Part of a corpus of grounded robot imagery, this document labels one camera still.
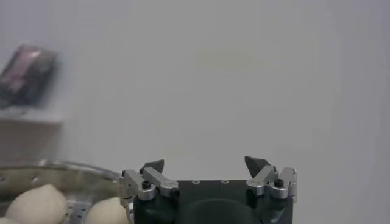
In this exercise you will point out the stainless steel steamer basket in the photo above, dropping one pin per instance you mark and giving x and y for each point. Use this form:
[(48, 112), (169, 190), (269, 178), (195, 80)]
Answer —
[(76, 182)]

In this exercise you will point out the white steamed baozi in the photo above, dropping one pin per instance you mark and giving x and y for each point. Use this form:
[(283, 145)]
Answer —
[(106, 213), (36, 205)]

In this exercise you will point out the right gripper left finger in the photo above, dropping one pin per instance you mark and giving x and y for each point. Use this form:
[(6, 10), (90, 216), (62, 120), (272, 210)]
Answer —
[(152, 179)]

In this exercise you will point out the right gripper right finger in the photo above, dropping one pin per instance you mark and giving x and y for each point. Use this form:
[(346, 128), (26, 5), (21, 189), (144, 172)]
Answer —
[(265, 179)]

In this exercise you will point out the black laptop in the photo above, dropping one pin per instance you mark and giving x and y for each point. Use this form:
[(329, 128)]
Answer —
[(26, 76)]

